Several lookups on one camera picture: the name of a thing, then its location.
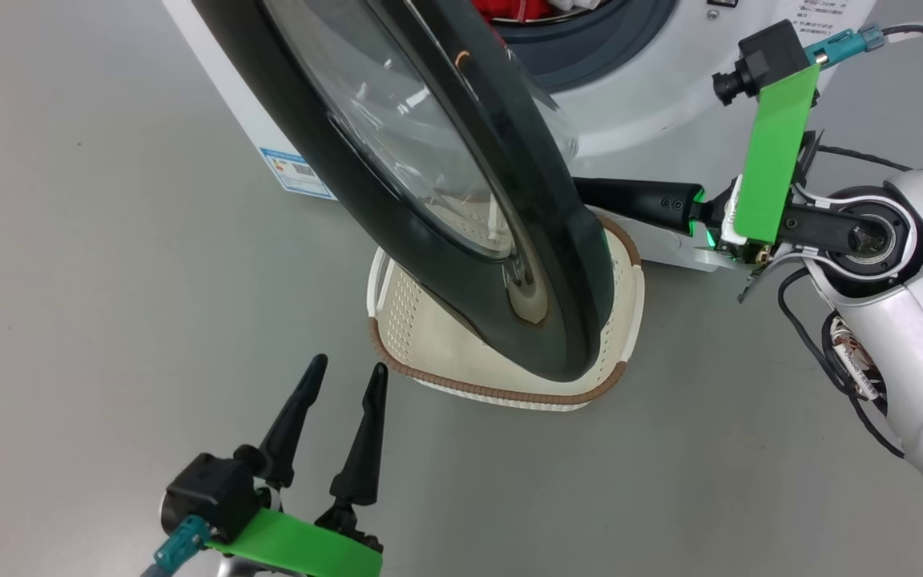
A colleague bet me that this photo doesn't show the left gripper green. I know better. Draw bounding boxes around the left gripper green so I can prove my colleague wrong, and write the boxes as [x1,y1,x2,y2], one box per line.
[205,353,389,577]

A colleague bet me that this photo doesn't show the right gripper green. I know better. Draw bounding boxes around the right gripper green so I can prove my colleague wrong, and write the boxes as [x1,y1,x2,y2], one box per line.
[572,63,823,269]

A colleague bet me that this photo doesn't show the red basketball jersey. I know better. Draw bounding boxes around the red basketball jersey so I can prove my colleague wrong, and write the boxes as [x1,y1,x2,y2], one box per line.
[474,0,552,22]

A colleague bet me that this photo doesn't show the black round glass washer door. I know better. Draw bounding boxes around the black round glass washer door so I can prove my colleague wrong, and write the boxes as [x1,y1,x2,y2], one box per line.
[191,0,616,383]

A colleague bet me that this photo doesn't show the white front-load washing machine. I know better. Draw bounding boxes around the white front-load washing machine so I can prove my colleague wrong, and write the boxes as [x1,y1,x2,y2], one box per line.
[161,0,879,273]

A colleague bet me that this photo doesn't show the cream basket with brown rim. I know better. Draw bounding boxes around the cream basket with brown rim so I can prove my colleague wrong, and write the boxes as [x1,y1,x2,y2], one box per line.
[367,215,645,412]

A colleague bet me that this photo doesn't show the grey rubber door gasket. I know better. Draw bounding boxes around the grey rubber door gasket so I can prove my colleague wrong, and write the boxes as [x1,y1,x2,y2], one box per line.
[492,0,680,94]

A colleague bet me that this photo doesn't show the blue energy label sticker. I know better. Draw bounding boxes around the blue energy label sticker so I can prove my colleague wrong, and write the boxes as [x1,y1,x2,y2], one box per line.
[259,147,336,200]

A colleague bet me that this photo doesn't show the teal camera cable connector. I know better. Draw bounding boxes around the teal camera cable connector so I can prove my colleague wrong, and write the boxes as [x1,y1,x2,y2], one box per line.
[153,515,212,575]
[804,24,885,67]

